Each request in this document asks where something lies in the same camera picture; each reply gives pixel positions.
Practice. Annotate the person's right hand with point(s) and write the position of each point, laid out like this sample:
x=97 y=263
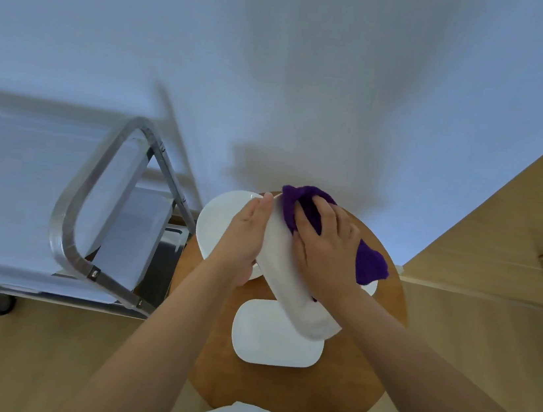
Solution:
x=329 y=256

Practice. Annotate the person's left hand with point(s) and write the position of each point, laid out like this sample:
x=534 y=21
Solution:
x=241 y=244

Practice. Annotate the stack of white round plates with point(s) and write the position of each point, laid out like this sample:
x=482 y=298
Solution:
x=216 y=226

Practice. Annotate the white oblong serving plate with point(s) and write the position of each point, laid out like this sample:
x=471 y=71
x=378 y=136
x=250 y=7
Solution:
x=268 y=342
x=279 y=264

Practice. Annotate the purple cleaning cloth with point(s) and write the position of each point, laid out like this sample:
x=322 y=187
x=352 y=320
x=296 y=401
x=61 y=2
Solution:
x=373 y=266

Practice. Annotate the stack of white rectangular plates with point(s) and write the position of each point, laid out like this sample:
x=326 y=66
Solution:
x=370 y=288

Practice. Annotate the steel three-tier cart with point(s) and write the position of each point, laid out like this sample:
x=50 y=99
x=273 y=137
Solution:
x=14 y=194

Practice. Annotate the person's right forearm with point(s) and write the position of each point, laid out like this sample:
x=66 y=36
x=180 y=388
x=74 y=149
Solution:
x=452 y=387

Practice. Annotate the person's left forearm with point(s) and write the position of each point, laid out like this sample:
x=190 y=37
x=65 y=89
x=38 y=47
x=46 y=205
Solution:
x=147 y=356

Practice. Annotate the round wooden side table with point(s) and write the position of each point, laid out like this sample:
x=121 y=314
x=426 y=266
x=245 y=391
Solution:
x=277 y=389

